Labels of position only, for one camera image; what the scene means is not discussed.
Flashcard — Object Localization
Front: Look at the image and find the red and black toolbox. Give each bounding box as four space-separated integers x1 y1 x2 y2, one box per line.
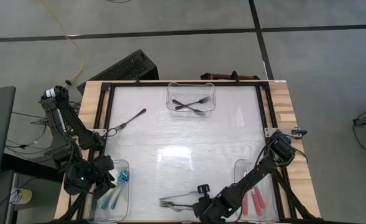
199 70 260 82

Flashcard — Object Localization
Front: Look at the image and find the iridescent rainbow fork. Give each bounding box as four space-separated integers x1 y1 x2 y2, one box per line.
100 174 128 210
109 169 130 210

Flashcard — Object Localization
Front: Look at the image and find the silver metal fork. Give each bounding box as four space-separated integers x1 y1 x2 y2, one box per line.
158 200 199 210

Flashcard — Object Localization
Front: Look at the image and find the yellow tape roll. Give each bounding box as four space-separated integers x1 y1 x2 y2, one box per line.
9 187 34 205

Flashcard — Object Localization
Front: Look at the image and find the clear plastic bin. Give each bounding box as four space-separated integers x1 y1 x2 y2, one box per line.
165 82 216 118
88 159 130 223
234 159 279 222

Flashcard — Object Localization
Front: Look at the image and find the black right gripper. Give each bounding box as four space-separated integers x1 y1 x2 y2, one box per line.
192 184 233 222

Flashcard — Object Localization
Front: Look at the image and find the yellow cable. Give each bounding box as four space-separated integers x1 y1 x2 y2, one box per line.
39 0 85 87

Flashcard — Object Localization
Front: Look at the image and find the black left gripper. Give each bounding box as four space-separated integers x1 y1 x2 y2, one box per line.
89 154 117 200

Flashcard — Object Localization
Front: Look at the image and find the black table frame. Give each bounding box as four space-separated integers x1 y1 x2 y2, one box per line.
57 80 325 224

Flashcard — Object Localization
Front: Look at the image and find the silver metal bracket plate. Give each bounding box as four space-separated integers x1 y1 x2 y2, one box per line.
91 128 108 138
264 126 308 139

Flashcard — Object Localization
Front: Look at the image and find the matte black fork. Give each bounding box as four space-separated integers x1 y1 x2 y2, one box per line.
108 108 147 132
174 96 212 111
172 98 208 117

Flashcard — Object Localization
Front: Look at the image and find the red-handled silver fork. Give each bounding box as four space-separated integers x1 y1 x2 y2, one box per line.
242 169 249 217
250 174 263 217
254 185 267 210

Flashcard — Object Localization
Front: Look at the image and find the black side table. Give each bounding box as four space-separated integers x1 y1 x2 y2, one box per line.
0 152 65 224

